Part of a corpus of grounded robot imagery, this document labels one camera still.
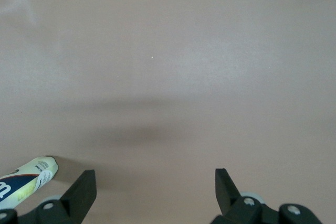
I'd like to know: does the brown table mat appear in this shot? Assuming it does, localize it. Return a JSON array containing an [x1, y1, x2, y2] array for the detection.
[[0, 0, 336, 224]]

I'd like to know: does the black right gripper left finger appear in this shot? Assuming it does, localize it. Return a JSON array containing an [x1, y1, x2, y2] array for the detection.
[[0, 169, 97, 224]]

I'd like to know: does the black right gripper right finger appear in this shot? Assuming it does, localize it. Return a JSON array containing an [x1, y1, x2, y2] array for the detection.
[[209, 167, 324, 224]]

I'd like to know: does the clear Wilson tennis ball can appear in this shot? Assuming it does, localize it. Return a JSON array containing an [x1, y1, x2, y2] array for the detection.
[[0, 155, 59, 210]]

